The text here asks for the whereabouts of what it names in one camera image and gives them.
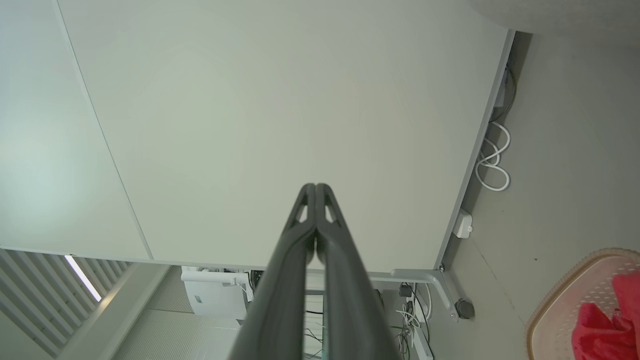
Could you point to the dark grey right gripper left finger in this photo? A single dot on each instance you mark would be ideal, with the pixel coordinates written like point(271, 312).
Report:
point(280, 280)

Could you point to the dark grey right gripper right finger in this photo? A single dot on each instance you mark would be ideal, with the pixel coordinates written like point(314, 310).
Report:
point(350, 290)

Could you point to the red garment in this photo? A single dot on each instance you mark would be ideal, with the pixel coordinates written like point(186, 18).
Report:
point(600, 335)

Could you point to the black plug adapter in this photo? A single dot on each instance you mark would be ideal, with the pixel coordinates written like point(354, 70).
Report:
point(405, 290)

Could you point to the white printer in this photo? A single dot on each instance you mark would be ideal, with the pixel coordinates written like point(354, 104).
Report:
point(215, 295)

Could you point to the white power strip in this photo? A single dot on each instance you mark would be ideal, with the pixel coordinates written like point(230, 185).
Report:
point(421, 345)

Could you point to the grey table leg foot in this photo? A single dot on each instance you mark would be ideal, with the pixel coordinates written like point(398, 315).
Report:
point(440, 285)

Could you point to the black caster wheel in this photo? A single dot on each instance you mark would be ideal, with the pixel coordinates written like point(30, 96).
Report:
point(465, 309)

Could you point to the white power box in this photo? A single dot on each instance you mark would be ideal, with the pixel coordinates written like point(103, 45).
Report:
point(462, 224)

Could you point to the white partition panel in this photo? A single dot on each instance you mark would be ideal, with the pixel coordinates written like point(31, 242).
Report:
point(300, 100)
point(50, 150)

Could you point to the long ceiling light strip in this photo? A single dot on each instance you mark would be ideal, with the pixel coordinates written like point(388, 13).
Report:
point(82, 277)

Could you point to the perforated beige laundry basket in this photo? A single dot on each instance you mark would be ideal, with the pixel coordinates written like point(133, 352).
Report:
point(555, 310)

